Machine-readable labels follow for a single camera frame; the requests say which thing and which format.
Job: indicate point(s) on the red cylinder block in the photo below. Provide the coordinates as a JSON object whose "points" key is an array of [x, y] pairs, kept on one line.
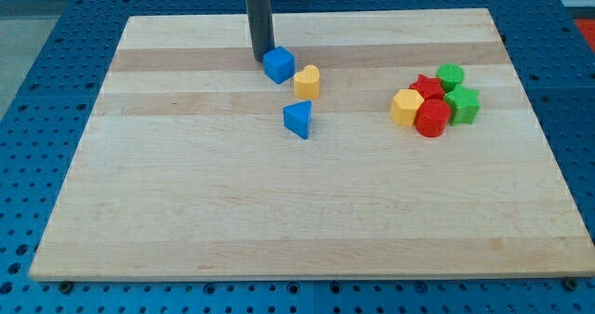
{"points": [[432, 117]]}

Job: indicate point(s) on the red star block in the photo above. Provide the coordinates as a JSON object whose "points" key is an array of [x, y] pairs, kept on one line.
{"points": [[428, 87]]}

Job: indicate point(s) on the wooden board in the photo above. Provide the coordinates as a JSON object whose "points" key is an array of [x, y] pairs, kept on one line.
{"points": [[185, 171]]}

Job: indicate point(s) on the blue triangle block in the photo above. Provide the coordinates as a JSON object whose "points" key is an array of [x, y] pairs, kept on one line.
{"points": [[297, 118]]}

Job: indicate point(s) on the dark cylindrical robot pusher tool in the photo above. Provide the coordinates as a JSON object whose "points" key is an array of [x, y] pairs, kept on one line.
{"points": [[261, 27]]}

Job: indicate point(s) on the yellow hexagon block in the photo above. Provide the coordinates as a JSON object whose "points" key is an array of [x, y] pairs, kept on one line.
{"points": [[404, 106]]}

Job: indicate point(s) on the green star block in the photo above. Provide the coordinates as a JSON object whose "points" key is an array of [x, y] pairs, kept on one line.
{"points": [[464, 103]]}

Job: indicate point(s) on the yellow heart block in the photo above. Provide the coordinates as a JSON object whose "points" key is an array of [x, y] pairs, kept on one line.
{"points": [[307, 83]]}

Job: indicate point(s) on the green cylinder block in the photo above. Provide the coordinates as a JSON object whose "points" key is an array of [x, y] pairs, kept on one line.
{"points": [[451, 75]]}

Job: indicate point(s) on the blue cube block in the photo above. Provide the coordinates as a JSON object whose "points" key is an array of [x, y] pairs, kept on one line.
{"points": [[279, 64]]}

